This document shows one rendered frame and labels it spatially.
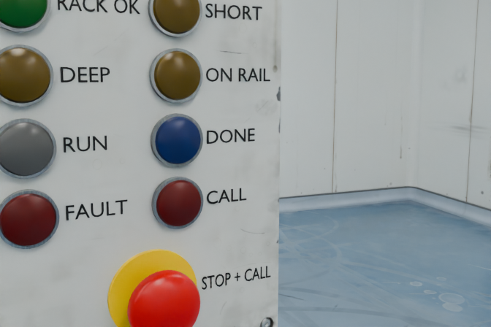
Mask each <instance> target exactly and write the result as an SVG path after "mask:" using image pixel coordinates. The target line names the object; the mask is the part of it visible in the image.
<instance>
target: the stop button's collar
mask: <svg viewBox="0 0 491 327"><path fill-rule="evenodd" d="M163 270H175V271H178V272H181V273H183V274H185V275H186V276H187V277H189V278H190V279H191V280H192V281H193V282H194V284H195V285H197V279H196V277H195V273H194V271H193V269H192V267H191V266H190V265H189V263H188V262H187V261H186V260H185V259H184V258H182V257H181V256H180V255H178V254H177V253H174V252H172V251H170V250H162V249H154V250H147V251H144V252H141V253H139V254H136V255H135V256H133V257H132V258H130V259H129V260H128V261H127V262H126V263H124V264H123V265H122V266H121V268H120V269H119V270H118V271H117V272H116V274H115V276H114V278H113V280H112V282H111V284H110V288H109V291H108V297H107V304H108V309H109V312H110V316H111V318H112V319H113V321H114V323H115V324H116V325H117V327H131V326H130V324H129V320H128V315H127V309H128V304H129V299H130V297H131V295H132V293H133V291H134V289H135V288H136V287H137V286H138V285H139V283H140V282H142V281H143V280H144V279H145V278H146V277H148V276H149V275H151V274H153V273H155V272H160V271H163ZM247 271H252V269H247V270H246V272H245V279H246V281H251V280H254V277H256V276H258V279H259V274H258V271H257V268H255V271H254V275H253V279H252V278H251V279H249V280H247V278H246V273H247ZM255 273H257V274H255ZM227 274H228V275H229V278H227ZM219 276H222V278H223V281H222V283H221V284H220V285H218V284H217V278H218V277H219ZM212 277H215V275H211V276H208V278H210V288H212ZM230 277H231V274H230V273H225V285H227V280H229V279H230ZM204 279H207V277H203V278H202V282H203V283H204V284H205V288H202V289H203V290H205V289H206V288H207V284H206V282H204ZM215 282H216V285H217V286H218V287H221V286H222V285H223V284H224V276H223V275H222V274H218V275H217V276H216V281H215Z"/></svg>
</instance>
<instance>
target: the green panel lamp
mask: <svg viewBox="0 0 491 327"><path fill-rule="evenodd" d="M46 10H47V0H0V22H1V23H3V24H5V25H6V26H10V27H13V28H28V27H31V26H33V25H35V24H37V23H38V22H39V21H41V19H42V18H43V17H44V15H45V13H46Z"/></svg>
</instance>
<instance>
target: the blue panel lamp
mask: <svg viewBox="0 0 491 327"><path fill-rule="evenodd" d="M200 141H201V139H200V133H199V129H198V128H197V126H196V125H195V123H194V122H192V121H191V120H189V119H188V118H185V117H173V118H170V119H168V120H166V121H164V122H163V123H162V124H161V126H160V127H159V129H158V131H157V132H156V139H155V144H156V150H157V152H158V154H159V155H160V156H161V158H162V159H164V160H165V161H166V162H168V163H170V164H184V163H185V162H187V161H190V160H191V159H192V158H193V157H194V156H195V155H196V154H197V152H198V149H199V146H200Z"/></svg>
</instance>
